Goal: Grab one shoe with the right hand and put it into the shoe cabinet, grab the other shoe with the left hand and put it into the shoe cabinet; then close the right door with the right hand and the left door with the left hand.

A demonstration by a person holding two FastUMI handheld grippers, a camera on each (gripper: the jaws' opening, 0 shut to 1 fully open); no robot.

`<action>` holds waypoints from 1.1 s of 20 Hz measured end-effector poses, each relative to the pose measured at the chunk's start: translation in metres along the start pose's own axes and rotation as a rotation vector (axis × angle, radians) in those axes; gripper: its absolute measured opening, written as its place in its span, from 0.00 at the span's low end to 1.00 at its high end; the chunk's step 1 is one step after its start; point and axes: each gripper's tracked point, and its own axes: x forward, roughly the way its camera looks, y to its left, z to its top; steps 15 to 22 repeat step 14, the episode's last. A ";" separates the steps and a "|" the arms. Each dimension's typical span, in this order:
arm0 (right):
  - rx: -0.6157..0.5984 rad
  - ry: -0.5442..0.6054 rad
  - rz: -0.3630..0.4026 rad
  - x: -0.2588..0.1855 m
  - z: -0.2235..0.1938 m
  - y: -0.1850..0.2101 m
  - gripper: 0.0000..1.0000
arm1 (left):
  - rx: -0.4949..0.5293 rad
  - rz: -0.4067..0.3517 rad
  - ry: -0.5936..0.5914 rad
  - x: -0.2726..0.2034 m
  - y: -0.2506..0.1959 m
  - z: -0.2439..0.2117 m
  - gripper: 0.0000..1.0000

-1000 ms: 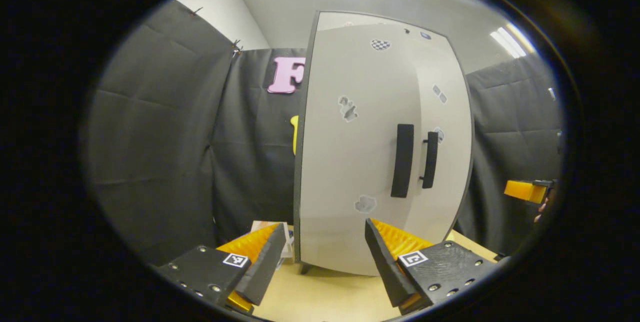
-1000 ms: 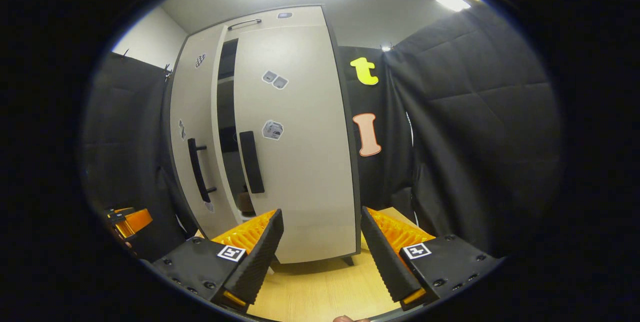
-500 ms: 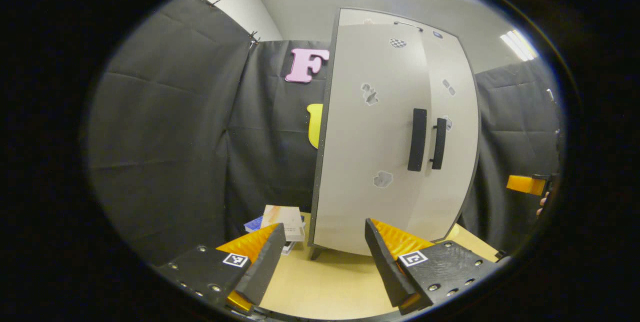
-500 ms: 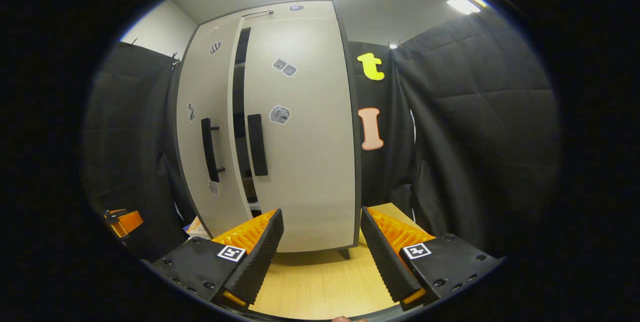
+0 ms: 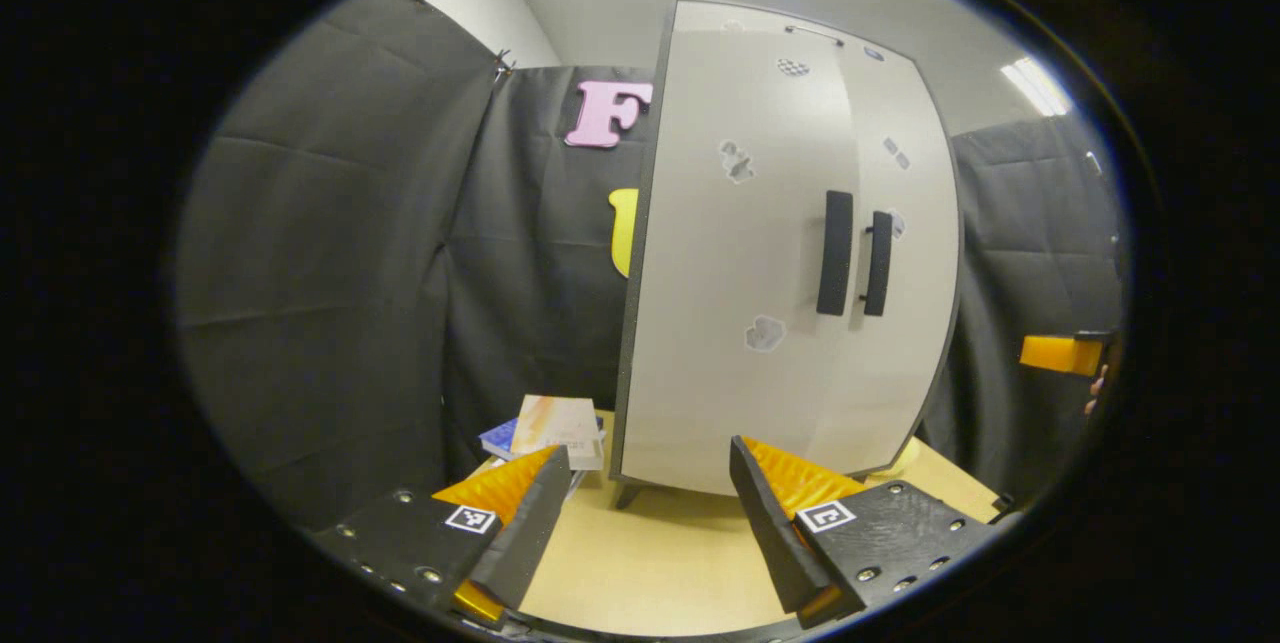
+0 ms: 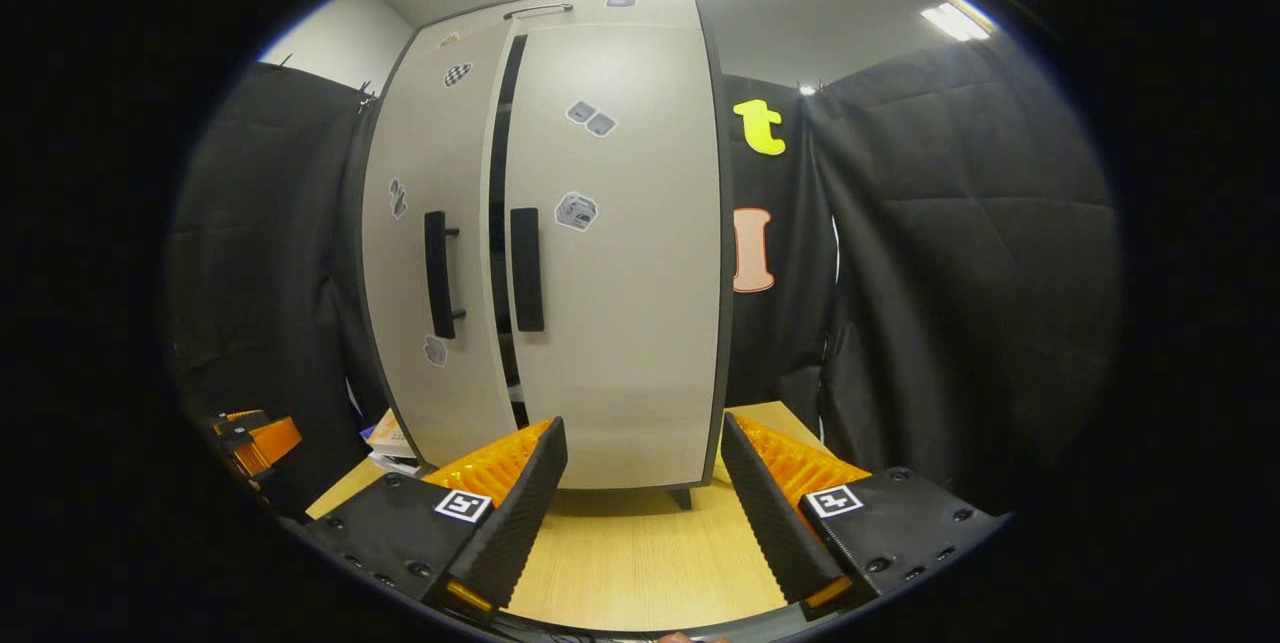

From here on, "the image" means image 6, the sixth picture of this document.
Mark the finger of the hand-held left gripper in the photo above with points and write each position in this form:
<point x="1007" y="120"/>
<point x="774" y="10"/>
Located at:
<point x="238" y="421"/>
<point x="268" y="443"/>

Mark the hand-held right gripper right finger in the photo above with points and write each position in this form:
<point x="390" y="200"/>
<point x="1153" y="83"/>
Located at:
<point x="770" y="528"/>

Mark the small ceiling light panel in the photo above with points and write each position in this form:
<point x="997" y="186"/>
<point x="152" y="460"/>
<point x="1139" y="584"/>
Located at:
<point x="955" y="21"/>

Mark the grey cabinet drawer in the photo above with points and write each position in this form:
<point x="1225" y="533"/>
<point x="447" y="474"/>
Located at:
<point x="650" y="11"/>

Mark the white book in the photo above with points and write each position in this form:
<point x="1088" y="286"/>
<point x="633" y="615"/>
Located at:
<point x="395" y="464"/>

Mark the grey shoe cabinet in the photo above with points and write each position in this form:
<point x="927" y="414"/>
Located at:
<point x="496" y="173"/>

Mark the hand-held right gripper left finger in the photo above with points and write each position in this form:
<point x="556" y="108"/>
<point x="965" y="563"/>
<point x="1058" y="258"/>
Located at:
<point x="515" y="528"/>

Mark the black backdrop cloth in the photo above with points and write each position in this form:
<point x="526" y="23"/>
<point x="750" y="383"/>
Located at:
<point x="950" y="273"/>

